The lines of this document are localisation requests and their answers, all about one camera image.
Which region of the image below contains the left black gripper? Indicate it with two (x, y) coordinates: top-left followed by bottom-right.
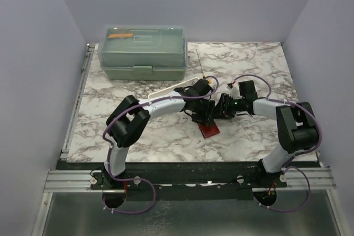
(191, 98), (215, 127)

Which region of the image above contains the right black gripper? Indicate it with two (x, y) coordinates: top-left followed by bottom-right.
(213, 93), (246, 120)

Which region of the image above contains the red leather card holder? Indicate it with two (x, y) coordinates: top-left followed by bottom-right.
(198, 121), (220, 139)

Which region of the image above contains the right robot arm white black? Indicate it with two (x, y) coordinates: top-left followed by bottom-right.
(213, 80), (320, 187)

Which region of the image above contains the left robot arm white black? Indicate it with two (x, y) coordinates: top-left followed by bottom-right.
(102, 77), (219, 189)

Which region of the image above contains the white rectangular plastic tray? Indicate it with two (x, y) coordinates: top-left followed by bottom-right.
(147, 77), (199, 99)

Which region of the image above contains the green plastic toolbox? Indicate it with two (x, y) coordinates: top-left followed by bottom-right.
(97, 25), (189, 81)

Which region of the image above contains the orange tool inside toolbox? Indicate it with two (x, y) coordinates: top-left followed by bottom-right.
(108, 33), (134, 39)

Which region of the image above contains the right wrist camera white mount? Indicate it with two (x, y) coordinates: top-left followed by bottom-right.
(227, 82), (240, 98)

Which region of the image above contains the yellow black T-handle hex key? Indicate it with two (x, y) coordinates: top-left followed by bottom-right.
(195, 49), (211, 85)

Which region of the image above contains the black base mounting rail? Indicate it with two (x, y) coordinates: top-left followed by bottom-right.
(56, 160), (295, 202)

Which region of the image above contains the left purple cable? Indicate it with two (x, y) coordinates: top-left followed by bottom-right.
(102, 75), (219, 215)

